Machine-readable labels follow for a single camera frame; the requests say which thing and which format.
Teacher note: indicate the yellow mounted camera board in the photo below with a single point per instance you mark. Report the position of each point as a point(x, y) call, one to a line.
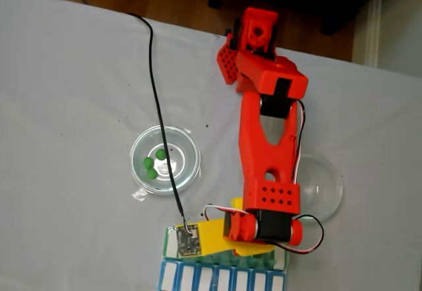
point(214, 238)

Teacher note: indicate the white door trim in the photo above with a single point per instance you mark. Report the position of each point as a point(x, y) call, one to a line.
point(372, 33)

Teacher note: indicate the clear glass bowl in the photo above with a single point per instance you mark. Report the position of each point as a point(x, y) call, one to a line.
point(323, 188)
point(184, 159)

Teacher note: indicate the blue green pill organizer box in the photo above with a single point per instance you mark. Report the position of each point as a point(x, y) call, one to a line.
point(204, 278)

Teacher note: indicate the green round pill ball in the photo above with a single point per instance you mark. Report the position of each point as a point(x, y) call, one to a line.
point(161, 153)
point(148, 162)
point(152, 173)

